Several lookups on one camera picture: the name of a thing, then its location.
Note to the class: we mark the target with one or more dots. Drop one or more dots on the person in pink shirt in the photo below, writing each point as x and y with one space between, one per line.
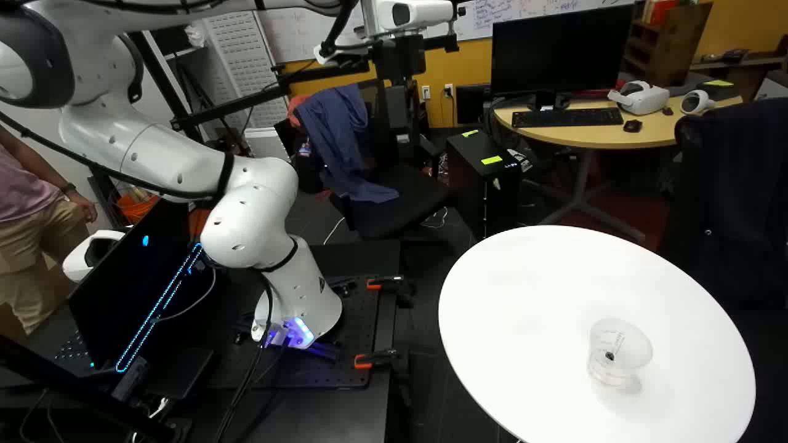
42 217

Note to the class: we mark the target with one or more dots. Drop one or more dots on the round wooden desk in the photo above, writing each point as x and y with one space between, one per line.
656 132

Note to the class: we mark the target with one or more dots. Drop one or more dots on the white VR headset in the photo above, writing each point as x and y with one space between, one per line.
639 96

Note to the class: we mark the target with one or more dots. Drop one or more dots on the black laptop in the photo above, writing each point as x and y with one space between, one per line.
111 314

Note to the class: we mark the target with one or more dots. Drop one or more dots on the black computer monitor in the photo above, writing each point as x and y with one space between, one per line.
559 53

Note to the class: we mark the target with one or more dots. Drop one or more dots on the blue jacket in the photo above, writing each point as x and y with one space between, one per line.
335 121

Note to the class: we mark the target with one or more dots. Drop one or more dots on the black computer tower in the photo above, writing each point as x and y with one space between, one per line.
484 182

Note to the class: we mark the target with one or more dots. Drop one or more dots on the black office chair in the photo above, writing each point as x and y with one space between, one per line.
402 161

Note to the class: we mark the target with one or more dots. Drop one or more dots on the orange black clamp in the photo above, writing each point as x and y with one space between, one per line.
381 285
373 361

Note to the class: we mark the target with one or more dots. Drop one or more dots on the round white table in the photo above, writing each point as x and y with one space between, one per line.
574 336

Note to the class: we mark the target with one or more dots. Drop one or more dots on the black keyboard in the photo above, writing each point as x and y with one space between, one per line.
581 117

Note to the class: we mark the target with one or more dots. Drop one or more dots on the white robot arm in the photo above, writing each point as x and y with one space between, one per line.
75 54

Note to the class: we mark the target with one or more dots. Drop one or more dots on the black chair foreground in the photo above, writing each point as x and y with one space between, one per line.
729 230

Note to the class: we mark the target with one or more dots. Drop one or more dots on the orange black clamp near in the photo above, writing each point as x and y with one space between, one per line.
373 361

